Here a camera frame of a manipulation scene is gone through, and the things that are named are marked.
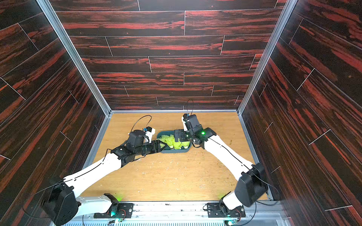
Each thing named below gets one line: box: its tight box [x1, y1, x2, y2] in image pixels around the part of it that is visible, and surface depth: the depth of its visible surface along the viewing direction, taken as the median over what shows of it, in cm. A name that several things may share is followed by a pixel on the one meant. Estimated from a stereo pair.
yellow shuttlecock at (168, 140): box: [158, 134, 175, 150], surface depth 97 cm
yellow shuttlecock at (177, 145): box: [172, 141, 183, 150], surface depth 95 cm
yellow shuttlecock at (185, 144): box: [181, 141, 191, 150], surface depth 96 cm
